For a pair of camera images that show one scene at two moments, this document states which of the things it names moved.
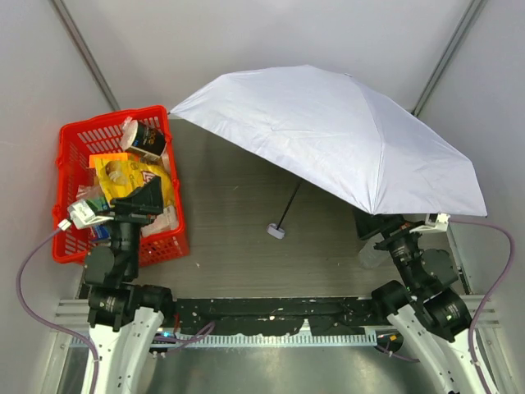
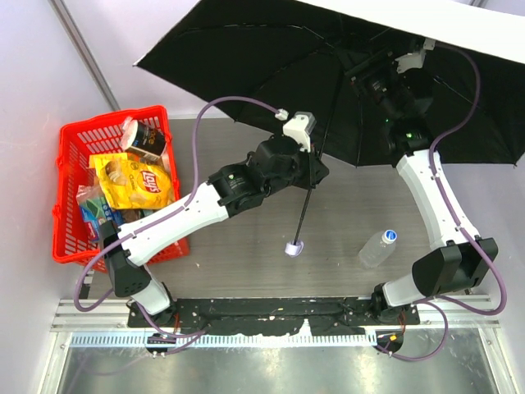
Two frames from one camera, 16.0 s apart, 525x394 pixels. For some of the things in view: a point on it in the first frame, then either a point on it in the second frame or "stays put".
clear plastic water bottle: (372, 258) stays put
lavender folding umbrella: (324, 128) → (294, 59)
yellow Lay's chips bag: (117, 177) stays put
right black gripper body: (388, 230) → (365, 78)
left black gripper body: (131, 208) → (313, 169)
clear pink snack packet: (85, 192) stays put
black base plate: (278, 316) stays put
